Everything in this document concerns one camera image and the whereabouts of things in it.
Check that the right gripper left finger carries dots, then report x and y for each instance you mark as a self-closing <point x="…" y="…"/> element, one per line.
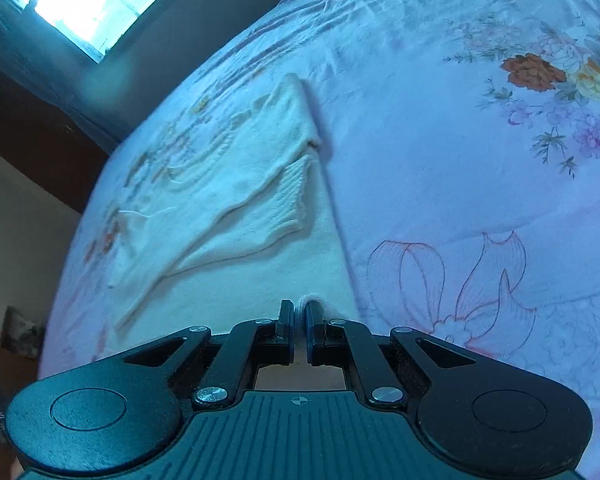
<point x="240" y="354"/>

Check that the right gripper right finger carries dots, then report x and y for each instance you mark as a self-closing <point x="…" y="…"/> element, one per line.
<point x="351" y="347"/>

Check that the cream knit sweater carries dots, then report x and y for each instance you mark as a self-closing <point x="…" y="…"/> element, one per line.
<point x="228" y="235"/>

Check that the floral pink bed sheet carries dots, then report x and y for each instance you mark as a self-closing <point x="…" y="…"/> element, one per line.
<point x="460" y="144"/>

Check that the clutter beside bed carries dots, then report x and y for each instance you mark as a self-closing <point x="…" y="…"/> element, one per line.
<point x="21" y="343"/>

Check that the dark wooden door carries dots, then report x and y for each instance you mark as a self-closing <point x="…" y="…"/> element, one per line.
<point x="45" y="145"/>

